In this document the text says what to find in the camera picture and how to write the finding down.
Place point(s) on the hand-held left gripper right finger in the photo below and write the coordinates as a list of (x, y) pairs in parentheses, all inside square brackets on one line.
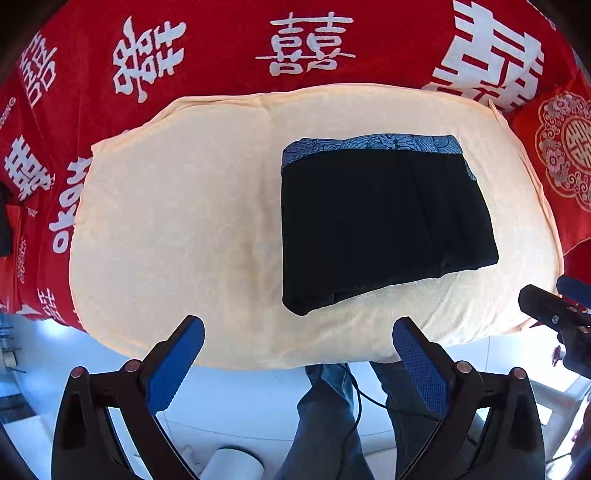
[(418, 364)]

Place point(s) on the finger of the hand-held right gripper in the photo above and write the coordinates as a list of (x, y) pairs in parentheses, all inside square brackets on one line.
[(575, 288), (545, 304)]

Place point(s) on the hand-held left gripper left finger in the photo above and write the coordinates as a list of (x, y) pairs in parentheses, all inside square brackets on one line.
[(178, 364)]

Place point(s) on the black pants with grey waistband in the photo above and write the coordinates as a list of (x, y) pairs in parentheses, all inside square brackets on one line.
[(369, 221)]

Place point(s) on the person's right leg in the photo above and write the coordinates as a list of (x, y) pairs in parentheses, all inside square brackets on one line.
[(406, 415)]

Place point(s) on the person's leg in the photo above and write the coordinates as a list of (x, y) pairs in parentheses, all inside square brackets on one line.
[(406, 415), (323, 424)]

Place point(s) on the person's left leg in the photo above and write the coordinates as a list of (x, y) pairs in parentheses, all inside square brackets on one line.
[(323, 424)]

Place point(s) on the white cylinder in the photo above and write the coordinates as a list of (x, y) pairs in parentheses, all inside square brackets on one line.
[(235, 464)]

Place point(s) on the cream towel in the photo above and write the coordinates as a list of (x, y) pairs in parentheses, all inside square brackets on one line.
[(184, 230)]

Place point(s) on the red cushion with gold print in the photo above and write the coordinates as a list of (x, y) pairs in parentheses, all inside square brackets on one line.
[(563, 147)]

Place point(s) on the red printed blanket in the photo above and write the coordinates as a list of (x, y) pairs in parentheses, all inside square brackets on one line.
[(231, 46)]

